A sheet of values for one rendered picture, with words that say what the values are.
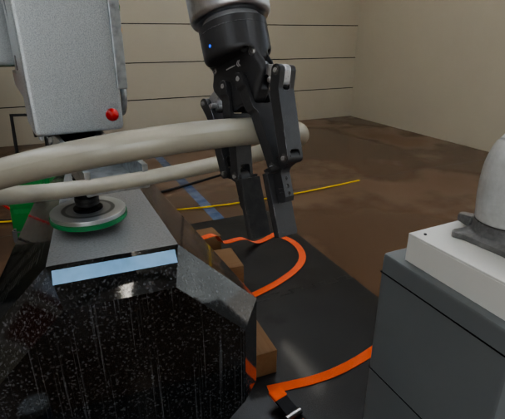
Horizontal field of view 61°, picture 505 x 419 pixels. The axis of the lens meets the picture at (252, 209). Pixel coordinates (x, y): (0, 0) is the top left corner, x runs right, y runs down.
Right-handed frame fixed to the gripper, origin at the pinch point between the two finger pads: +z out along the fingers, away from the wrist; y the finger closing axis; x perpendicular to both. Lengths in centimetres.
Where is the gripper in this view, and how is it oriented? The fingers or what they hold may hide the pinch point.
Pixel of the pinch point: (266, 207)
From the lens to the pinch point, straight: 48.0
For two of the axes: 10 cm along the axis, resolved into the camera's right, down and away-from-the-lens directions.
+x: -7.1, 1.7, -6.8
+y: -6.7, 1.0, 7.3
